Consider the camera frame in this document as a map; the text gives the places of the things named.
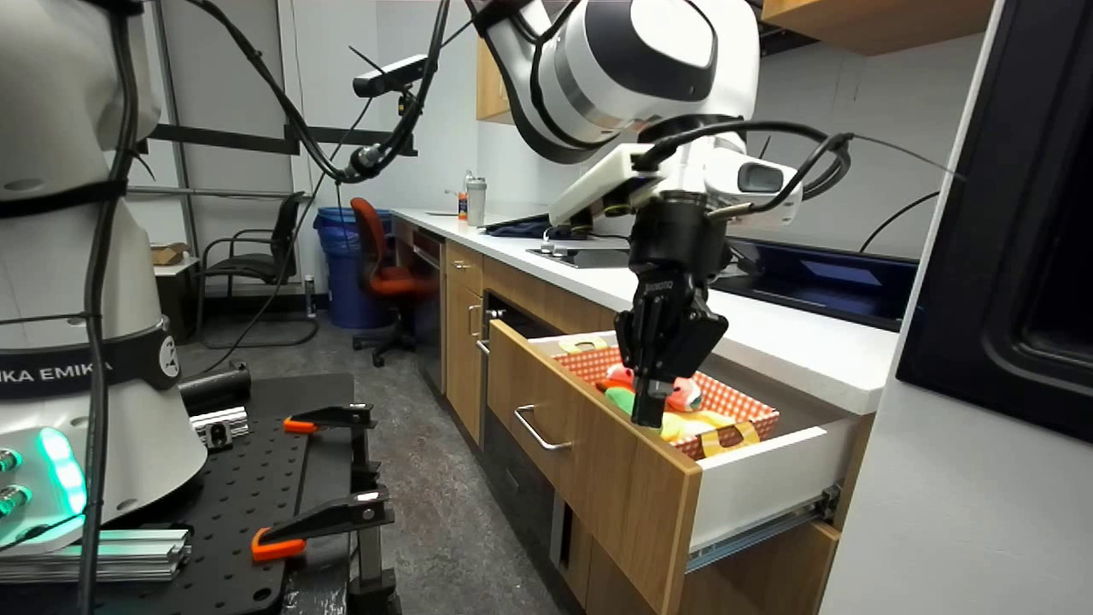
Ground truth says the black hanging cable bundle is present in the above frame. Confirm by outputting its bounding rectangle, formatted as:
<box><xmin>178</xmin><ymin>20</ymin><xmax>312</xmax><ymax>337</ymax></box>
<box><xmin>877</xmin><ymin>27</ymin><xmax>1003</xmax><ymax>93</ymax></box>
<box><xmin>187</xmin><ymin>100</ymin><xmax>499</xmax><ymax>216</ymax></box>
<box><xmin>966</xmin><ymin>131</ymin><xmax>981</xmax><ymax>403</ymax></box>
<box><xmin>183</xmin><ymin>0</ymin><xmax>457</xmax><ymax>186</ymax></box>

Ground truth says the clear bottle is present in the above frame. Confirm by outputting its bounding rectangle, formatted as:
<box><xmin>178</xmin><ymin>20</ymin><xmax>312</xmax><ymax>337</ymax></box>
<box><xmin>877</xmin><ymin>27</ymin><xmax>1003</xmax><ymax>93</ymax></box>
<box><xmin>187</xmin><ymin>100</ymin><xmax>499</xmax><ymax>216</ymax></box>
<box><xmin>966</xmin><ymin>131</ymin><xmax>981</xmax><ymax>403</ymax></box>
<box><xmin>462</xmin><ymin>172</ymin><xmax>491</xmax><ymax>232</ymax></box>

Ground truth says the orange checkered fabric basket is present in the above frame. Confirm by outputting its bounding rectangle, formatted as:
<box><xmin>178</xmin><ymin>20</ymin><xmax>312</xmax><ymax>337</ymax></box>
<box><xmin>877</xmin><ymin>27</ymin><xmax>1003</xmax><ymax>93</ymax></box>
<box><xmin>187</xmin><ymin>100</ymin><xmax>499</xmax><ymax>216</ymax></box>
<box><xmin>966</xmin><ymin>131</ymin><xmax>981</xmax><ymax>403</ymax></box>
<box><xmin>554</xmin><ymin>342</ymin><xmax>785</xmax><ymax>461</ymax></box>

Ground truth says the black power box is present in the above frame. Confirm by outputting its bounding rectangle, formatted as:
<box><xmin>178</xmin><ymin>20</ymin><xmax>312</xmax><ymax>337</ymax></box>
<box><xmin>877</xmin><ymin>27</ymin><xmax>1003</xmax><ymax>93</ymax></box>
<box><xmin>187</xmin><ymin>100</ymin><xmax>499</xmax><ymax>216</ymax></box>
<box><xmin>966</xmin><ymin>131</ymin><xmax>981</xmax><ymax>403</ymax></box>
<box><xmin>178</xmin><ymin>366</ymin><xmax>257</xmax><ymax>418</ymax></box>

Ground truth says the wooden drawer with metal handle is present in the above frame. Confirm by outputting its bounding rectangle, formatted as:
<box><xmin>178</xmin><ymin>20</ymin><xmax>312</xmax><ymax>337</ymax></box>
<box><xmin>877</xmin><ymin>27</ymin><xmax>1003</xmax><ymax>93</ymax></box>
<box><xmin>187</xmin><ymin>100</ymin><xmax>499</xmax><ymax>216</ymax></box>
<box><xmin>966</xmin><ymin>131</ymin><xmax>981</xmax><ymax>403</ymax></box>
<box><xmin>480</xmin><ymin>315</ymin><xmax>861</xmax><ymax>615</ymax></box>

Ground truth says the wooden upper cabinet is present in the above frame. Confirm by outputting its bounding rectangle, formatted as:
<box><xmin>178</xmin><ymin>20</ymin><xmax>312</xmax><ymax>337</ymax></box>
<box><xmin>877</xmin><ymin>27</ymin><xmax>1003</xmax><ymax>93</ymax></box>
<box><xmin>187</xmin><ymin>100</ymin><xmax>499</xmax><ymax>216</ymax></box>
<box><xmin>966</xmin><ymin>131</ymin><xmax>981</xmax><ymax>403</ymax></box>
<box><xmin>759</xmin><ymin>0</ymin><xmax>1000</xmax><ymax>59</ymax></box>

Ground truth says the yellow plush banana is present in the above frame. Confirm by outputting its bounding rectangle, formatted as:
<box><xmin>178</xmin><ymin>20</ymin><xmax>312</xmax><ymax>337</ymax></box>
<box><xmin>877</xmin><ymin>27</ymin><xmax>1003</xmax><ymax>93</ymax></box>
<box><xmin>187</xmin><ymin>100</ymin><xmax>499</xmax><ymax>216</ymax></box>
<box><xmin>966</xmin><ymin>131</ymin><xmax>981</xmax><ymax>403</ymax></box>
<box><xmin>659</xmin><ymin>408</ymin><xmax>765</xmax><ymax>461</ymax></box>

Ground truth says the dark cloth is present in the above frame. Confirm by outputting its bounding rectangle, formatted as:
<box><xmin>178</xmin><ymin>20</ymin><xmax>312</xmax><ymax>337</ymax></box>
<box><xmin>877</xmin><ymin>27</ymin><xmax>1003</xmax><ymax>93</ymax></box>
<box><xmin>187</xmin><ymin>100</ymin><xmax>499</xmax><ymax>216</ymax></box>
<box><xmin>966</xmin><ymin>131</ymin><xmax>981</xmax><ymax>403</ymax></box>
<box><xmin>485</xmin><ymin>207</ymin><xmax>593</xmax><ymax>241</ymax></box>

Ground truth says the wooden lower cabinet front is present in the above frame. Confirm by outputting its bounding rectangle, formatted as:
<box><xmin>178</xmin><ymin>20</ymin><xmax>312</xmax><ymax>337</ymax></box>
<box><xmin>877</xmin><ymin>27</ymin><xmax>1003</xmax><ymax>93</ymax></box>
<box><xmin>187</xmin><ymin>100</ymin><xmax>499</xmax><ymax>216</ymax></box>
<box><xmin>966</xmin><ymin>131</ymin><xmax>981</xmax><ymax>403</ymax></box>
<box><xmin>559</xmin><ymin>517</ymin><xmax>848</xmax><ymax>615</ymax></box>

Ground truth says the red office chair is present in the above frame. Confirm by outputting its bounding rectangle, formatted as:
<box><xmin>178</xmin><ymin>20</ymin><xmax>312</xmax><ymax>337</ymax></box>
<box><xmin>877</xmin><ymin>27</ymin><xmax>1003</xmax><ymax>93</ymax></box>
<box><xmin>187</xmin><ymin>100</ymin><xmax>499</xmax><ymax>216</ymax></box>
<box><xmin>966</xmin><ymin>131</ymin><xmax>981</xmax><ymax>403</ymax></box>
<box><xmin>347</xmin><ymin>194</ymin><xmax>444</xmax><ymax>368</ymax></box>

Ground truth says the black camera on stand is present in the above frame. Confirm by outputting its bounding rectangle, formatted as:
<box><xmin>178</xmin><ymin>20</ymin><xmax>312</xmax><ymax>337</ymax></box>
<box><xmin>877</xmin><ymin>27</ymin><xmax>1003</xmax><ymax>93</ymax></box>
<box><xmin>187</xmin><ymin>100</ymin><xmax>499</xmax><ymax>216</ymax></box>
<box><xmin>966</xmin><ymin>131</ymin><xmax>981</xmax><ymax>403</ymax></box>
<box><xmin>347</xmin><ymin>51</ymin><xmax>440</xmax><ymax>148</ymax></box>

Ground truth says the black cooktop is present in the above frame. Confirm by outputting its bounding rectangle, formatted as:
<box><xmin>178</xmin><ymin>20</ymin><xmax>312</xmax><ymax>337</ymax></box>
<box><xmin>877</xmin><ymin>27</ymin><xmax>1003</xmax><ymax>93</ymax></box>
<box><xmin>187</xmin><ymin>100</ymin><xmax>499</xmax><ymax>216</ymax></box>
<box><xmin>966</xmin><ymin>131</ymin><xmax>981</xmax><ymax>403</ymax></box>
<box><xmin>526</xmin><ymin>232</ymin><xmax>636</xmax><ymax>274</ymax></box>

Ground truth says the aluminium extrusion bar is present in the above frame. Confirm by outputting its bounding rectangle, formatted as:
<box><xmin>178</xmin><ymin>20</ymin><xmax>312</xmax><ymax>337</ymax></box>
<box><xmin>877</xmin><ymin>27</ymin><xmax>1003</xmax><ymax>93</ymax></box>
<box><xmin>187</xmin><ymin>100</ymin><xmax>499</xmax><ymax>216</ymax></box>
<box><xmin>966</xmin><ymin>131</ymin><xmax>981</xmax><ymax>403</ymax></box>
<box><xmin>0</xmin><ymin>526</ymin><xmax>195</xmax><ymax>586</ymax></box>

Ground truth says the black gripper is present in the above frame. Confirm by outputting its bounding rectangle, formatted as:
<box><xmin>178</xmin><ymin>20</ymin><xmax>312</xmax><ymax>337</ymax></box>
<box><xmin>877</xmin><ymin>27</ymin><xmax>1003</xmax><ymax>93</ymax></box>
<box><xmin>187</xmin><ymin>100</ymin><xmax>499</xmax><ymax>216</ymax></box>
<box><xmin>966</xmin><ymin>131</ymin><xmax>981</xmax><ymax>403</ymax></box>
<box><xmin>611</xmin><ymin>194</ymin><xmax>732</xmax><ymax>428</ymax></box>

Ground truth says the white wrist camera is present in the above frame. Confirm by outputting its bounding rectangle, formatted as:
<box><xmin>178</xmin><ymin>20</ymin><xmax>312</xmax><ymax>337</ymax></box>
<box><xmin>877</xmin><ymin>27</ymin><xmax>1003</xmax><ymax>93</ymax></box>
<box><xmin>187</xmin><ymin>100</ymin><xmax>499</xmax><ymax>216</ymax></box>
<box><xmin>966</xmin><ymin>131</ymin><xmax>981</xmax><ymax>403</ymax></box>
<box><xmin>542</xmin><ymin>139</ymin><xmax>685</xmax><ymax>240</ymax></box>

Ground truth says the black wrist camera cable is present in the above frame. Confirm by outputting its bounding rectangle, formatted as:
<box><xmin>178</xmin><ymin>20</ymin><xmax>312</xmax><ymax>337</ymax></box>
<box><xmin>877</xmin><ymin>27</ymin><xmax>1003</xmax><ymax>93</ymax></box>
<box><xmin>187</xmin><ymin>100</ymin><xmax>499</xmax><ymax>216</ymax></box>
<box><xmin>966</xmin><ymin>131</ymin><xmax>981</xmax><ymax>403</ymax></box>
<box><xmin>636</xmin><ymin>116</ymin><xmax>858</xmax><ymax>222</ymax></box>

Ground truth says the black horizontal bar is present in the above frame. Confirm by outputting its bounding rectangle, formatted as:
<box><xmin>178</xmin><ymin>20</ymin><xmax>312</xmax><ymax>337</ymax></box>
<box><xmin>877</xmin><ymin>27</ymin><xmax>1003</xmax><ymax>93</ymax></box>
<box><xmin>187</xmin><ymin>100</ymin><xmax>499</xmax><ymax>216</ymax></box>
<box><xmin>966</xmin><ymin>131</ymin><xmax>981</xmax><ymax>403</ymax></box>
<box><xmin>113</xmin><ymin>116</ymin><xmax>415</xmax><ymax>156</ymax></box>

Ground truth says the thin black wall cable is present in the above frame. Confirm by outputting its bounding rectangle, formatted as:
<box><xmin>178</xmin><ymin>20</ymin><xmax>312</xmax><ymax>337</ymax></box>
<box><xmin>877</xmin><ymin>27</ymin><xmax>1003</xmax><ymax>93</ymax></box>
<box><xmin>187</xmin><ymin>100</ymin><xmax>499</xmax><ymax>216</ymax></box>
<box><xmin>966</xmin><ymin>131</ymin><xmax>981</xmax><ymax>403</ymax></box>
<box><xmin>858</xmin><ymin>187</ymin><xmax>943</xmax><ymax>255</ymax></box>

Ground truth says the narrow wooden cabinet door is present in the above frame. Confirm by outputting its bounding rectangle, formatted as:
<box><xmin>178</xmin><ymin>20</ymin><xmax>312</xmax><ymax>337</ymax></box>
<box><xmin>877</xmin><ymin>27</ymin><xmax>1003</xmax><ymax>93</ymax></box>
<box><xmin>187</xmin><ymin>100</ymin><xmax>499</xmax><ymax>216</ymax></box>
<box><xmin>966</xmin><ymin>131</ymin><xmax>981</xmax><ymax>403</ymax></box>
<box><xmin>436</xmin><ymin>240</ymin><xmax>491</xmax><ymax>450</ymax></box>

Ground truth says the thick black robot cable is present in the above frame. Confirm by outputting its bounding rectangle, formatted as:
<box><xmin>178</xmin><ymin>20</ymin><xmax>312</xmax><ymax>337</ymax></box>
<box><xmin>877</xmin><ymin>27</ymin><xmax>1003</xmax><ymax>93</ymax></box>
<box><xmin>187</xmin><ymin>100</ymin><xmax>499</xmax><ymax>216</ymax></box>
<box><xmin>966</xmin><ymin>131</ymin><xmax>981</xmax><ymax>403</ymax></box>
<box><xmin>63</xmin><ymin>0</ymin><xmax>158</xmax><ymax>615</ymax></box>

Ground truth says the orange black bar clamp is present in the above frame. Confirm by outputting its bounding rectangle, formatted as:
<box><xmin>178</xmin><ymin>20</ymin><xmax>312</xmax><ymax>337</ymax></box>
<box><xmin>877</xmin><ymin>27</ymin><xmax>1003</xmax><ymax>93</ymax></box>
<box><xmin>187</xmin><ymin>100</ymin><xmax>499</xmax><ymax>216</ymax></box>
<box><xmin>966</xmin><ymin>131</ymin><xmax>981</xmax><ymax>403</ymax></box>
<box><xmin>249</xmin><ymin>490</ymin><xmax>403</xmax><ymax>615</ymax></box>
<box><xmin>279</xmin><ymin>400</ymin><xmax>383</xmax><ymax>497</ymax></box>

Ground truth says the small white device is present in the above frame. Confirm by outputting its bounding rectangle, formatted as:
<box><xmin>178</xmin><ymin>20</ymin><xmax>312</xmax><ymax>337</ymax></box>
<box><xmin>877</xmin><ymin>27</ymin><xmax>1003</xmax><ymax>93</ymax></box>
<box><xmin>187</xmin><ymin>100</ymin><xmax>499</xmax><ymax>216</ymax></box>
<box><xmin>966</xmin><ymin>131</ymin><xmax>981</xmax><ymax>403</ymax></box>
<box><xmin>183</xmin><ymin>403</ymin><xmax>252</xmax><ymax>456</ymax></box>

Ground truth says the black perforated breadboard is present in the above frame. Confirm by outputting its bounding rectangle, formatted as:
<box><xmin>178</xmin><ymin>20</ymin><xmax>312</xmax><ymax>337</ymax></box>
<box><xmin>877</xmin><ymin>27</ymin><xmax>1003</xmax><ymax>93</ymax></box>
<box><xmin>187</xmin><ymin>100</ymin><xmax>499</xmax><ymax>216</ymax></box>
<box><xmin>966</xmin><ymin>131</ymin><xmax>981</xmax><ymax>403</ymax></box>
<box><xmin>0</xmin><ymin>422</ymin><xmax>320</xmax><ymax>615</ymax></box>

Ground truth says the small wooden wall box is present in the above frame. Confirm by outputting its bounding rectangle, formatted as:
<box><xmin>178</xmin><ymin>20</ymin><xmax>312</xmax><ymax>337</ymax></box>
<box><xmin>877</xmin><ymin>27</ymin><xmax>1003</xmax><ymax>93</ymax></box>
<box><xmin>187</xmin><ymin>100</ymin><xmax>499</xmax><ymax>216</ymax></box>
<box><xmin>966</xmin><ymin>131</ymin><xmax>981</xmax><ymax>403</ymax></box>
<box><xmin>473</xmin><ymin>39</ymin><xmax>512</xmax><ymax>125</ymax></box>

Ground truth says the green plush pear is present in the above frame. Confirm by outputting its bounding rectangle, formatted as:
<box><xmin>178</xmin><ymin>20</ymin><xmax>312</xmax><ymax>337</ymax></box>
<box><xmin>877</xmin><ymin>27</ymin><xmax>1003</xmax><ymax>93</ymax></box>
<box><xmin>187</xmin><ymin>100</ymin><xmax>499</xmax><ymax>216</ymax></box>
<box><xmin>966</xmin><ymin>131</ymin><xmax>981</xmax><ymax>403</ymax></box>
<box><xmin>601</xmin><ymin>381</ymin><xmax>641</xmax><ymax>420</ymax></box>

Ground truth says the wooden cabinet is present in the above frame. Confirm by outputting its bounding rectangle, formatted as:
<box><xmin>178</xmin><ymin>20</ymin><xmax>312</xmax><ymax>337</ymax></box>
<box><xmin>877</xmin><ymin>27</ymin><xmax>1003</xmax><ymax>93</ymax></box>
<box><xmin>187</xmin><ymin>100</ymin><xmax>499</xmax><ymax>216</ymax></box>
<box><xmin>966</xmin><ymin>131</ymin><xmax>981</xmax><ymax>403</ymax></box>
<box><xmin>559</xmin><ymin>517</ymin><xmax>848</xmax><ymax>615</ymax></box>
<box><xmin>759</xmin><ymin>0</ymin><xmax>1000</xmax><ymax>59</ymax></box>

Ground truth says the blue trash bin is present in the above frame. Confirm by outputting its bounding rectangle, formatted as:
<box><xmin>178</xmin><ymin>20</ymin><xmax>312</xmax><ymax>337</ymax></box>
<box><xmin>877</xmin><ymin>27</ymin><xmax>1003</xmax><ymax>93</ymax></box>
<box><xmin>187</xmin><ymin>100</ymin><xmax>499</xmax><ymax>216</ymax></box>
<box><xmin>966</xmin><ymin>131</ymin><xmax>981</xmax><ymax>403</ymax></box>
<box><xmin>312</xmin><ymin>205</ymin><xmax>390</xmax><ymax>336</ymax></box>

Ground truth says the black office chair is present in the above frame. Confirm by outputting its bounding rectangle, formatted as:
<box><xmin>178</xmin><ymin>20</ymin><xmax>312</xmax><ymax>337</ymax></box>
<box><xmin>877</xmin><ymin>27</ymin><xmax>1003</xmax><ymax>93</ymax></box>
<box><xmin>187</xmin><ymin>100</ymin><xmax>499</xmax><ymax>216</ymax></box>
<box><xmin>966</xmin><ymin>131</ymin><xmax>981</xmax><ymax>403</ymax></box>
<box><xmin>201</xmin><ymin>187</ymin><xmax>323</xmax><ymax>353</ymax></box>

